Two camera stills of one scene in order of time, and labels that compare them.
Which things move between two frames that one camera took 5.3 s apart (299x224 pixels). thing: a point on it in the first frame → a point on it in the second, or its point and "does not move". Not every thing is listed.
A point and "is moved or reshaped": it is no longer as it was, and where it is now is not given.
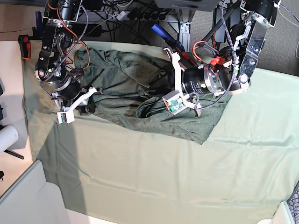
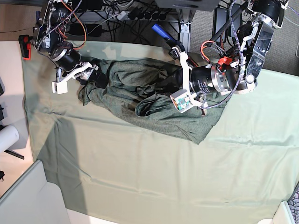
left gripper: x=81 y=99 → x=96 y=77
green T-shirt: x=124 y=79 is moved or reshaped
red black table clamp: x=25 y=46 does not move
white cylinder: x=9 y=136 does not move
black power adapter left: x=219 y=27 does not move
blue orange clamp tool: x=175 y=45 does not move
